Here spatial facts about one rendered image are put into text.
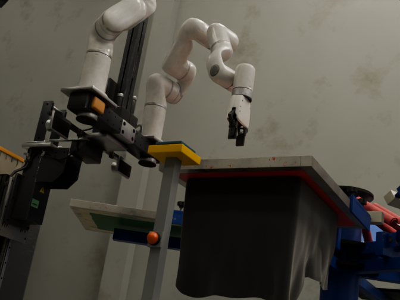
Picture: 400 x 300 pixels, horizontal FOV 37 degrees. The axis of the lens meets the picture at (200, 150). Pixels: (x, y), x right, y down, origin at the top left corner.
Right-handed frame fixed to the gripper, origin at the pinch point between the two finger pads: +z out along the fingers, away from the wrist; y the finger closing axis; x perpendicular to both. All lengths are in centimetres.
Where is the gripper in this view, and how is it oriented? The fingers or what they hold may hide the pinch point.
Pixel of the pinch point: (236, 138)
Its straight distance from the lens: 210.0
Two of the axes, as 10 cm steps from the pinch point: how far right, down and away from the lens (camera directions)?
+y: -4.6, -3.6, -8.1
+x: 8.8, -0.4, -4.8
